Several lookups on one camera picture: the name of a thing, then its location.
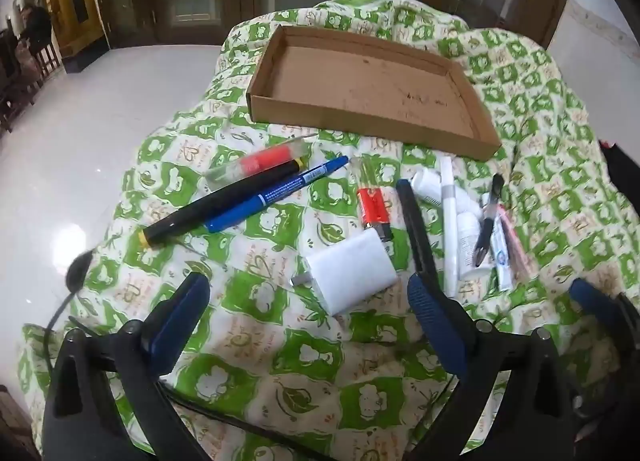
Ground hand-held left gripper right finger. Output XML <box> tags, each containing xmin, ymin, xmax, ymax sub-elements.
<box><xmin>406</xmin><ymin>273</ymin><xmax>576</xmax><ymax>461</ymax></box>

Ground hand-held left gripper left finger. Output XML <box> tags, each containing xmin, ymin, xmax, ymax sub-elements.
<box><xmin>42</xmin><ymin>272</ymin><xmax>211</xmax><ymax>461</ymax></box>

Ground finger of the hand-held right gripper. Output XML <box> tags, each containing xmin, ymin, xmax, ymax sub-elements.
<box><xmin>569</xmin><ymin>277</ymin><xmax>640</xmax><ymax>337</ymax></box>

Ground white dropper bottle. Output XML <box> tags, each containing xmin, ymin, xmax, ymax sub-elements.
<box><xmin>456</xmin><ymin>198</ymin><xmax>493</xmax><ymax>279</ymax></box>

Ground pink ointment tube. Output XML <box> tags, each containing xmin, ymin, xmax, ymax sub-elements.
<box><xmin>497</xmin><ymin>206</ymin><xmax>533</xmax><ymax>277</ymax></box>

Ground white and blue ointment tube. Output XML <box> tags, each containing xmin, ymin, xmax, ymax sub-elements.
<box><xmin>482</xmin><ymin>194</ymin><xmax>516</xmax><ymax>292</ymax></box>

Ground white charger adapter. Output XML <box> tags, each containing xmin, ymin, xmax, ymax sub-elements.
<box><xmin>290</xmin><ymin>231</ymin><xmax>399</xmax><ymax>316</ymax></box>

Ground black pen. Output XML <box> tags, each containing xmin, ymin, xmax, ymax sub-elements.
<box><xmin>396</xmin><ymin>179</ymin><xmax>443</xmax><ymax>292</ymax></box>

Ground white pen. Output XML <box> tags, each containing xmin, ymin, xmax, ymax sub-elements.
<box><xmin>440</xmin><ymin>157</ymin><xmax>458</xmax><ymax>298</ymax></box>

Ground black marker with yellow ends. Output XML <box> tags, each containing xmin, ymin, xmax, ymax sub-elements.
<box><xmin>138</xmin><ymin>157</ymin><xmax>307</xmax><ymax>249</ymax></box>

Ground red and clear plastic tool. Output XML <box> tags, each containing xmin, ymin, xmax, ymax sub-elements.
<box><xmin>351</xmin><ymin>156</ymin><xmax>396</xmax><ymax>243</ymax></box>

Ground blue pen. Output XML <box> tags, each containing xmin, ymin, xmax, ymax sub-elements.
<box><xmin>202</xmin><ymin>155</ymin><xmax>350</xmax><ymax>234</ymax></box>

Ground shallow cardboard tray box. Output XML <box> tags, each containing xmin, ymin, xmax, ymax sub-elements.
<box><xmin>246</xmin><ymin>24</ymin><xmax>502</xmax><ymax>162</ymax></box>

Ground green white printed blanket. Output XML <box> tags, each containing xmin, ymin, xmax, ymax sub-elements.
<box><xmin>17</xmin><ymin>0</ymin><xmax>640</xmax><ymax>461</ymax></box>

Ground dark cloth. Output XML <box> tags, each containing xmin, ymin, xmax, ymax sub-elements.
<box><xmin>597</xmin><ymin>138</ymin><xmax>640</xmax><ymax>222</ymax></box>

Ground dark wooden chairs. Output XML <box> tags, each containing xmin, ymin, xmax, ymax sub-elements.
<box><xmin>0</xmin><ymin>26</ymin><xmax>63</xmax><ymax>134</ymax></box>

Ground yellow wooden cabinet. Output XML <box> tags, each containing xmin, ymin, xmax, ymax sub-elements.
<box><xmin>40</xmin><ymin>0</ymin><xmax>108</xmax><ymax>59</ymax></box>

